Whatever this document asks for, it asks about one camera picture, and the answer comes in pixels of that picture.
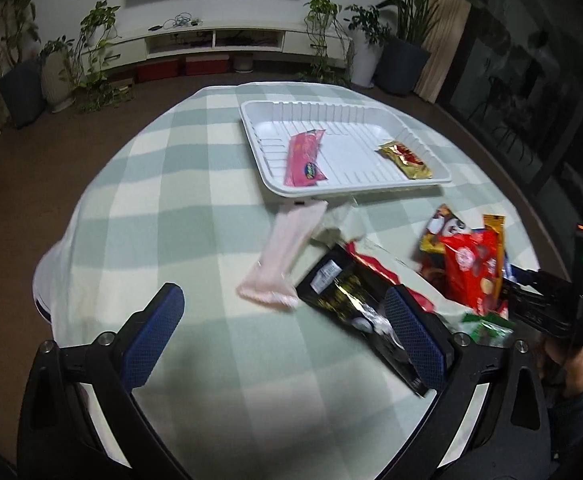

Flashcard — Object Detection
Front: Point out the trailing pothos plant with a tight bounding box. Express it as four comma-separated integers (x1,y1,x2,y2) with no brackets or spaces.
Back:
72,0,137,113

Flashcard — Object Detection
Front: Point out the small green plant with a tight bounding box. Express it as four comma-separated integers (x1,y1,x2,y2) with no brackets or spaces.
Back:
39,35,75,61

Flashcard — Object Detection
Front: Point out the white plain plant pot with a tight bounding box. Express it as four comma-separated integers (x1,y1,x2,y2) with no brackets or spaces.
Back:
351,40,385,88

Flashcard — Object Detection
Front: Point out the orange snack packet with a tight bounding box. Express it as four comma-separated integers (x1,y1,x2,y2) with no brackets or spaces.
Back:
481,214,506,261

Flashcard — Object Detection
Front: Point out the trailing vine plant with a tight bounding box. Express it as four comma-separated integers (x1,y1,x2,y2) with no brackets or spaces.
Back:
299,0,355,88

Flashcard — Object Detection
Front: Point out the pink red snack bar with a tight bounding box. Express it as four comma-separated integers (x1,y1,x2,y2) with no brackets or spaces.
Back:
284,129,328,187

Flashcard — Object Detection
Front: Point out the white television cabinet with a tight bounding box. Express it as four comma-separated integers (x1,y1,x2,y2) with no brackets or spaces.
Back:
74,25,355,73

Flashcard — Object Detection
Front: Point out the dark blue plant pot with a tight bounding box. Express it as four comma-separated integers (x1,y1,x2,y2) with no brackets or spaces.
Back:
0,57,47,128

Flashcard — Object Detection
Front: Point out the pale pink snack packet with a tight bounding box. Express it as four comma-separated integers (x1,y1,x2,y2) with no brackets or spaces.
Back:
236,200,328,309

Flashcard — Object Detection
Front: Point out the gold red snack packet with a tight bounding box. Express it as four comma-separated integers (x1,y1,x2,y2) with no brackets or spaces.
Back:
375,141,433,181

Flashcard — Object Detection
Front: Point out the white ribbed plant pot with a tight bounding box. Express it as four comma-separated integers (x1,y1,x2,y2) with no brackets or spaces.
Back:
39,52,78,113

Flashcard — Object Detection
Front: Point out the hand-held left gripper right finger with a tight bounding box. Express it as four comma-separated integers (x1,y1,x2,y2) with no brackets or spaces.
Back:
382,284,552,480

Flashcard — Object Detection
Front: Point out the person's right hand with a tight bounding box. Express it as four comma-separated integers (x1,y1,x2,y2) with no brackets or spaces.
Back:
536,332,583,401

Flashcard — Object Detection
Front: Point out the small bushy plant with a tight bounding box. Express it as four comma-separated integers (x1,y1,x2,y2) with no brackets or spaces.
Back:
344,2,392,46

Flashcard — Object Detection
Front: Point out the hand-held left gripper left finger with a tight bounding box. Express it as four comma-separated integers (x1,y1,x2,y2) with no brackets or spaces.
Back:
16,282,192,480

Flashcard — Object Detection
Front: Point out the cartoon face snack packet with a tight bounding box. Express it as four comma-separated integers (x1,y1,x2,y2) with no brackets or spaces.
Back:
418,204,472,273

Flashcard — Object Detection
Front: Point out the dark glass door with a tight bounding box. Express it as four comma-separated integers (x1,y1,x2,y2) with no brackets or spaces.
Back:
441,0,583,201

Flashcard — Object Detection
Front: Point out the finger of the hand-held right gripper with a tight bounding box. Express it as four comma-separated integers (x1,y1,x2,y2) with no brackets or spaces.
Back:
496,296,529,326
502,257,575,301

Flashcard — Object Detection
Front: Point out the green white snack packet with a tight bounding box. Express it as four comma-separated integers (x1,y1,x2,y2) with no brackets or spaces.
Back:
454,310,515,348

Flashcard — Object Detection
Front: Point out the large dark plant pot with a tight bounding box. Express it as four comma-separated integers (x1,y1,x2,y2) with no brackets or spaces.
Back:
375,35,431,96

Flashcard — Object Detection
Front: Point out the white table cover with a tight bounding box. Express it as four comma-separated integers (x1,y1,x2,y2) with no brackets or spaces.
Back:
32,240,72,322

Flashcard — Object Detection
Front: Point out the white plastic tray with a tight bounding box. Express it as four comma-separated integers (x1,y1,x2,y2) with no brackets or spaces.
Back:
239,100,453,198

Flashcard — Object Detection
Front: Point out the large broadleaf plant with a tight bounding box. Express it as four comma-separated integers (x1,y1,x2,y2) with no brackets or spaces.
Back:
364,0,482,46

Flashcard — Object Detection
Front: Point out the red white fruit print packet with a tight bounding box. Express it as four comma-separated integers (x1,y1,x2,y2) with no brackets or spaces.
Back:
346,237,467,331

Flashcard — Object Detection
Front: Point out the black gold snack packet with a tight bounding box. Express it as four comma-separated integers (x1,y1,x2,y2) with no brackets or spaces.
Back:
295,242,429,398

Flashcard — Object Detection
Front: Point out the tangle of cables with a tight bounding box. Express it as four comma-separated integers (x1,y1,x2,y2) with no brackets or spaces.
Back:
146,14,203,32

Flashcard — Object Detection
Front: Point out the red storage box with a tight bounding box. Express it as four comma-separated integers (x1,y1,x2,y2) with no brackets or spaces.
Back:
136,59,181,83
186,54,230,76

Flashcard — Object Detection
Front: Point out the white wrapper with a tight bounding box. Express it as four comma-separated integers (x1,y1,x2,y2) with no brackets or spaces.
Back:
311,199,367,246

